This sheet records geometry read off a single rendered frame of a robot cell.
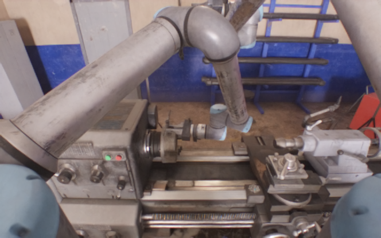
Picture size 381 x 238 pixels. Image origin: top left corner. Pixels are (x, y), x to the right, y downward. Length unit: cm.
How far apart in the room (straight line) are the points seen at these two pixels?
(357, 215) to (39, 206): 34
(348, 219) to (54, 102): 48
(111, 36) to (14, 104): 217
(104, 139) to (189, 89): 341
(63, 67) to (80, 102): 459
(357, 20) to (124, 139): 97
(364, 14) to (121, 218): 137
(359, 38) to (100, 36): 421
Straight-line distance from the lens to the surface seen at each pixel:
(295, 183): 123
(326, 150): 155
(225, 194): 135
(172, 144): 119
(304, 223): 131
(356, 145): 166
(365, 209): 28
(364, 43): 49
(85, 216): 145
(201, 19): 57
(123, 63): 47
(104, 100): 45
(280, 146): 141
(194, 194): 133
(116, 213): 137
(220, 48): 57
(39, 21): 502
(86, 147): 113
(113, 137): 107
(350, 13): 53
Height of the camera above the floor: 189
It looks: 30 degrees down
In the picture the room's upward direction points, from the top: straight up
